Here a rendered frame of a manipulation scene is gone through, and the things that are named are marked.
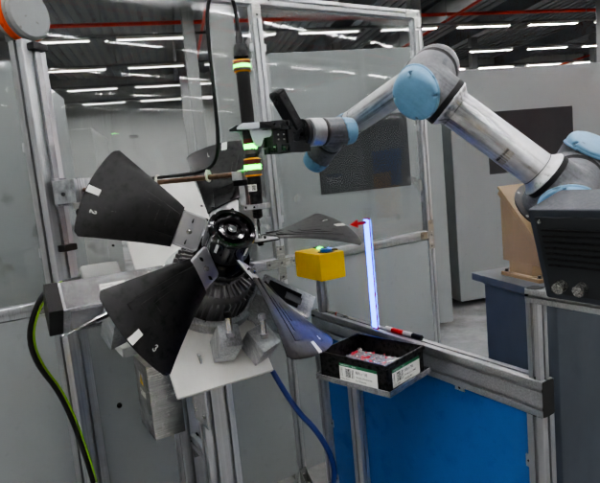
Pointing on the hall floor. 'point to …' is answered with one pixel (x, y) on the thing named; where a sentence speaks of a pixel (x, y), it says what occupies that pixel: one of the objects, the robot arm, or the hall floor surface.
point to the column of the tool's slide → (23, 82)
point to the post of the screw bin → (358, 435)
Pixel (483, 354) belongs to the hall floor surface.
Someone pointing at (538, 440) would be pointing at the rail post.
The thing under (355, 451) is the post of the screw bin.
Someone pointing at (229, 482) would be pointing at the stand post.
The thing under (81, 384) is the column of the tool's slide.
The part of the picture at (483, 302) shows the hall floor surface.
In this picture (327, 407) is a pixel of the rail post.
